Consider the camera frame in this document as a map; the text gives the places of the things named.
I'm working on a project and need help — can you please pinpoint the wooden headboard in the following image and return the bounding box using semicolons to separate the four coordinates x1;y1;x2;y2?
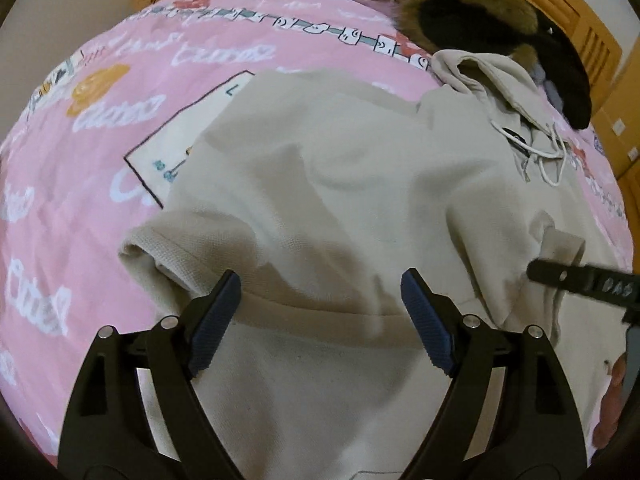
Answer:
230;0;623;111

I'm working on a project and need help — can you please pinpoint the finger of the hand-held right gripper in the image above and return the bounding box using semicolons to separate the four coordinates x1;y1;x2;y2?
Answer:
526;257;640;310

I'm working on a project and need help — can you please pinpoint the black coat with fur hood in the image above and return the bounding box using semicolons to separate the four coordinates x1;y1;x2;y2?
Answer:
392;0;594;131

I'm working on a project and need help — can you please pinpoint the pink printed bedsheet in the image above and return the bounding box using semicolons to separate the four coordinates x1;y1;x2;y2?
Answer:
0;0;637;467

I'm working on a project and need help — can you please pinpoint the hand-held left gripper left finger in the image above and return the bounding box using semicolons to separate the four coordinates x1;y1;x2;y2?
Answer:
57;269;246;480

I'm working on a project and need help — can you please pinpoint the wooden cabinet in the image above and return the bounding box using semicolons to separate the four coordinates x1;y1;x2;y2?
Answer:
616;160;640;201

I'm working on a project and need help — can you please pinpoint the grey clothing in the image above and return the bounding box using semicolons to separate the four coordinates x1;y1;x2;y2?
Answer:
532;62;567;107

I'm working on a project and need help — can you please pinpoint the beige hoodie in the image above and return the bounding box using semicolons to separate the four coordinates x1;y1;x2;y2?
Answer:
117;49;626;480

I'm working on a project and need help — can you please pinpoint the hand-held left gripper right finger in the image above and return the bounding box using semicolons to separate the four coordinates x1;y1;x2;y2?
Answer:
399;268;589;480

